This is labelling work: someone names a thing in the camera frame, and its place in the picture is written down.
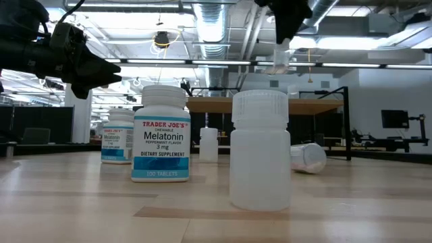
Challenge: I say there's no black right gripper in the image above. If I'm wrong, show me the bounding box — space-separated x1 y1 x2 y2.
254 0 313 45

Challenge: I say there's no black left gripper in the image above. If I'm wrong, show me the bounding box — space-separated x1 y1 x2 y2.
43 43 123 101

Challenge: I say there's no white melatonin bottle blue label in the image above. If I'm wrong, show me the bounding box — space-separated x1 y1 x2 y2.
101 108 135 165
130 84 192 184

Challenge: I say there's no small translucent white pill bottle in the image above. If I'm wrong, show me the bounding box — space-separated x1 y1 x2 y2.
290 142 327 175
198 127 219 163

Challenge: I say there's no large translucent white pill bottle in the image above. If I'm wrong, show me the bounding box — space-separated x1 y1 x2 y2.
229 89 292 213

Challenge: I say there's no white building pillar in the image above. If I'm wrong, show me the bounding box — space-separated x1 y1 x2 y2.
63 84 93 144

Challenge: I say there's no black room partition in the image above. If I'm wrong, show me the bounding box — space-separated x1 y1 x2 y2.
0 106 75 144

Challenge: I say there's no long linear ceiling light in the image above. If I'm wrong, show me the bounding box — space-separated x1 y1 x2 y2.
104 58 432 70

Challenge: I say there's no bright ceiling light panel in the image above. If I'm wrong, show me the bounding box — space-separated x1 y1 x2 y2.
289 35 427 51

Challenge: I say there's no black hanging ceiling device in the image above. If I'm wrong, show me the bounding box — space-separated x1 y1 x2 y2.
153 30 171 49

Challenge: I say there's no grey office chair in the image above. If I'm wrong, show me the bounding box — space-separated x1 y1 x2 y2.
21 127 51 145

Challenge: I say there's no black equipment on desk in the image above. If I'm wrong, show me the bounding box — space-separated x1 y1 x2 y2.
350 129 430 153

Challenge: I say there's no silver ceiling duct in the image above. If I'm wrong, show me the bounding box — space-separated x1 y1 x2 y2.
192 3 232 89
303 0 340 28

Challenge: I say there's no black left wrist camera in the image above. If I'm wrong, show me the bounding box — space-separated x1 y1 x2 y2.
49 22 87 60

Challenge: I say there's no yellow hanging cord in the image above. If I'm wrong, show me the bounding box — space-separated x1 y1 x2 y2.
306 49 313 84

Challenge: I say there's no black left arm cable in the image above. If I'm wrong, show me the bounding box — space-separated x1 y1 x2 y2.
40 0 86 34

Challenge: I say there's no wooden table black frame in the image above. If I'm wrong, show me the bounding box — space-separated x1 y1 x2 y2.
180 78 352 162

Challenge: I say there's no black wall monitor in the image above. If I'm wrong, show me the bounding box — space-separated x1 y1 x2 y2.
381 109 410 130

